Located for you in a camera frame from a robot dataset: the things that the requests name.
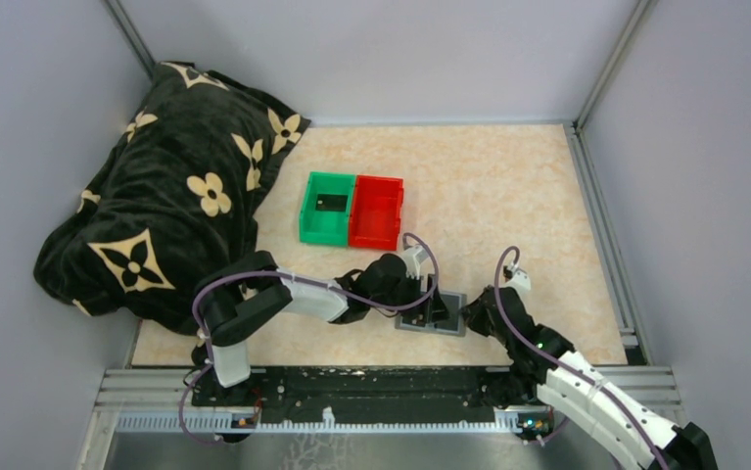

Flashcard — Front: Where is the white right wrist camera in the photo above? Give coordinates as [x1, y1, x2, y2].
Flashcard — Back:
[502, 265, 532, 293]

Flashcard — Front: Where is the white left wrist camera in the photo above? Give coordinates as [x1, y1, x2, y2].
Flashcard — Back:
[399, 245, 429, 279]

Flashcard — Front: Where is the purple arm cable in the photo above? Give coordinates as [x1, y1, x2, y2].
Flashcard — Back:
[493, 245, 672, 470]
[176, 232, 442, 447]

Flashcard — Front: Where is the slotted grey cable duct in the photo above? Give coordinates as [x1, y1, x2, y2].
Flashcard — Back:
[115, 408, 548, 437]

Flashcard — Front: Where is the grey leather card holder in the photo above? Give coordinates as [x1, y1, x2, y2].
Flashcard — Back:
[395, 291, 466, 337]

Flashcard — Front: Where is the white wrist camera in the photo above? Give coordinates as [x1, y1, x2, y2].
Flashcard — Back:
[502, 265, 532, 293]
[399, 245, 429, 279]

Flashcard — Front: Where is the grey credit card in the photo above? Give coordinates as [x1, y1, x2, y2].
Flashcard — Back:
[315, 194, 349, 212]

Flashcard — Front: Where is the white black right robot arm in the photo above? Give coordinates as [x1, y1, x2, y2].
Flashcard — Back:
[460, 286, 718, 469]

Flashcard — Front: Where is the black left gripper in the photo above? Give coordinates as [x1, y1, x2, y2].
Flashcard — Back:
[370, 270, 454, 323]

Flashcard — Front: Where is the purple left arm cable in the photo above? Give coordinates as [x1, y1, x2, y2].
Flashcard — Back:
[176, 232, 442, 447]

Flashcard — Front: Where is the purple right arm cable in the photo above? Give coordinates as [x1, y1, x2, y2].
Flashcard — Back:
[493, 245, 672, 470]

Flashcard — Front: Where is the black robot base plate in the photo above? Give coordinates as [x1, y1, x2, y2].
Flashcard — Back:
[191, 366, 538, 425]

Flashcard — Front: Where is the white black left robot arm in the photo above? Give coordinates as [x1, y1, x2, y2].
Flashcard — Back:
[192, 245, 440, 405]

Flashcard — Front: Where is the red plastic bin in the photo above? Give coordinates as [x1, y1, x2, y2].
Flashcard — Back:
[348, 174, 404, 251]

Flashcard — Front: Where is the black floral plush blanket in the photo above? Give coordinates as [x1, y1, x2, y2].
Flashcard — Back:
[33, 62, 310, 335]

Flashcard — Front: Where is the green plastic bin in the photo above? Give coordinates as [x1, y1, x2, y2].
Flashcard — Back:
[299, 171, 356, 247]

